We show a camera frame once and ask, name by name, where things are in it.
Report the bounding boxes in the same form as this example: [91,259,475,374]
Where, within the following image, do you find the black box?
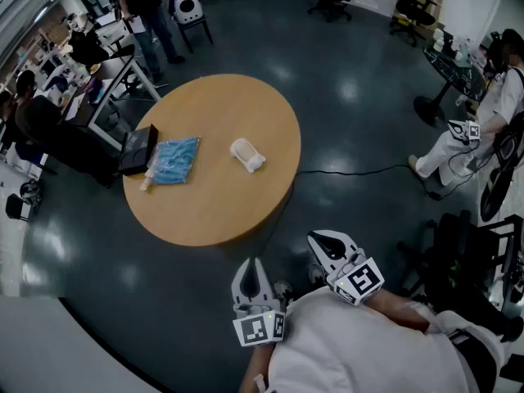
[117,123,160,177]

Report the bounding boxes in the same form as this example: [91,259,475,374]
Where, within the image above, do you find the blue chair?
[174,13,215,54]

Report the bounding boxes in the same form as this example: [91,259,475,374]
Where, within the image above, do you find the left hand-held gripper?
[231,255,287,348]

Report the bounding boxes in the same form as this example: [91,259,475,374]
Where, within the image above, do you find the black round pedestal table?
[413,38,489,129]

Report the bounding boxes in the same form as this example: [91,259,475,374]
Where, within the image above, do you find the person's left forearm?
[238,339,284,393]

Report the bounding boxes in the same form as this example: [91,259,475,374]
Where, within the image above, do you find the person's right forearm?
[363,287,433,336]

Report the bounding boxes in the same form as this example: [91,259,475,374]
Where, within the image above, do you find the black floor cable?
[294,163,444,202]

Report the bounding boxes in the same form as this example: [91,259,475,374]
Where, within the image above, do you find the white pet carrier backpack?
[169,0,202,26]

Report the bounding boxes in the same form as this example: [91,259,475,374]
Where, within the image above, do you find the white paper sheet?
[64,92,87,121]

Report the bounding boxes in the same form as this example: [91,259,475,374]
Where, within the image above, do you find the blue items in clear bag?
[146,136,202,186]

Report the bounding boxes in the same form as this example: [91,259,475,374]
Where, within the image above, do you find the dark desk with white frame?
[61,52,163,151]

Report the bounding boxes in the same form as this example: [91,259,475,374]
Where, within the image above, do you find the person's white shirt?
[260,286,505,393]

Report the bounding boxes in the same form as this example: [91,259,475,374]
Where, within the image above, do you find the black stool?
[4,179,43,224]

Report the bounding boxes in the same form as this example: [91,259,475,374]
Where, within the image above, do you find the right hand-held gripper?
[307,228,386,308]

